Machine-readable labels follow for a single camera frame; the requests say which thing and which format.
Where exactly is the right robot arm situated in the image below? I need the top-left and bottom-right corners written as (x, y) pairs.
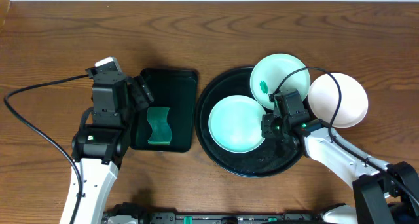
top-left (261, 111), bottom-right (418, 223)

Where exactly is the dark rectangular sponge tray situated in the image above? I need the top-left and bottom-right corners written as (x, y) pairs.
top-left (130, 68), bottom-right (197, 153)

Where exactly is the round black serving tray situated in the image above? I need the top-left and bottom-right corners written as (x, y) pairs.
top-left (194, 66), bottom-right (303, 177)

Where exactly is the white round plate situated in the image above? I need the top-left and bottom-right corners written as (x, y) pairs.
top-left (308, 73), bottom-right (369, 128)

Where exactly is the mint green plate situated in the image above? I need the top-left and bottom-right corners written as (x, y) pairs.
top-left (208, 95), bottom-right (266, 153)
top-left (249, 54), bottom-right (311, 110)

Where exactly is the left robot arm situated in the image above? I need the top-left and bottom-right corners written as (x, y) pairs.
top-left (60, 72), bottom-right (153, 223)

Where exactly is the green scrubbing sponge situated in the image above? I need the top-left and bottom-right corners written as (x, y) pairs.
top-left (147, 107), bottom-right (172, 145)

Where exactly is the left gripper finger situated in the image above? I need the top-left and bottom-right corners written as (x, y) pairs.
top-left (130, 86), bottom-right (149, 111)
top-left (136, 75), bottom-right (154, 103)

